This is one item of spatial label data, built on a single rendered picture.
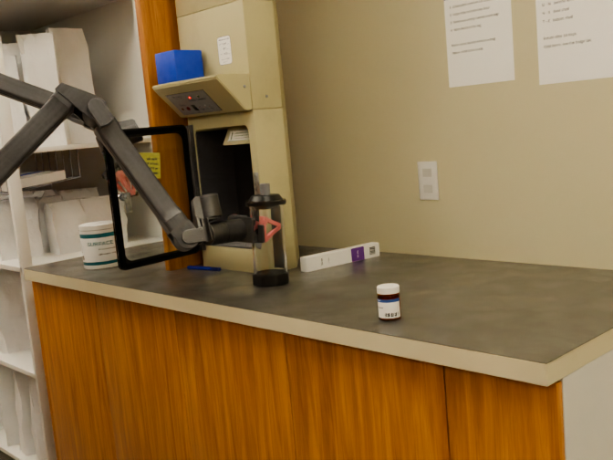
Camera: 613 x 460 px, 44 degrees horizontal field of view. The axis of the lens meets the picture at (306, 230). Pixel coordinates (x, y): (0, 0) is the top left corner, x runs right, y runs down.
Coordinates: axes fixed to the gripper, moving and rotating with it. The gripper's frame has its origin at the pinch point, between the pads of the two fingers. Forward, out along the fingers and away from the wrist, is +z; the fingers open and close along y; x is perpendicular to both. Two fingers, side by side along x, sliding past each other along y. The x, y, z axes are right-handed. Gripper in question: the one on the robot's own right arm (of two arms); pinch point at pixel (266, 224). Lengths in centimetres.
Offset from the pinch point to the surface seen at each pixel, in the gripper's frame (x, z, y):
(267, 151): -19.3, 10.5, 10.5
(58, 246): 16, 5, 139
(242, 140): -23.0, 9.2, 20.2
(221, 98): -34.8, -0.5, 16.1
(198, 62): -46, 3, 31
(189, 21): -59, 5, 37
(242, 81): -38.9, 3.0, 10.7
